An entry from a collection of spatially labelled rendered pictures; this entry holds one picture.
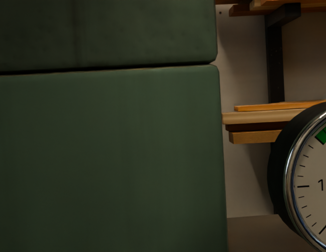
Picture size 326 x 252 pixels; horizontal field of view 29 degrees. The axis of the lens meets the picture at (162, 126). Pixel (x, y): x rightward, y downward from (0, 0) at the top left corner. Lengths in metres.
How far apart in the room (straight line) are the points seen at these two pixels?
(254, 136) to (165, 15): 1.98
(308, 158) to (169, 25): 0.09
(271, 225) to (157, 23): 0.14
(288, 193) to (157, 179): 0.08
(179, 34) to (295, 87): 2.51
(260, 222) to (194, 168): 0.09
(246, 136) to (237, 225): 1.90
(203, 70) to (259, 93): 2.48
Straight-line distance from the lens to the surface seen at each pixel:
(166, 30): 0.29
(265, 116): 2.28
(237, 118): 2.26
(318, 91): 2.82
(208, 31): 0.29
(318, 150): 0.24
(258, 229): 0.35
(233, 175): 2.78
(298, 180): 0.24
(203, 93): 0.29
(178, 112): 0.29
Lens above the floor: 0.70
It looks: 3 degrees down
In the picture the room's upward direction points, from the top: 3 degrees counter-clockwise
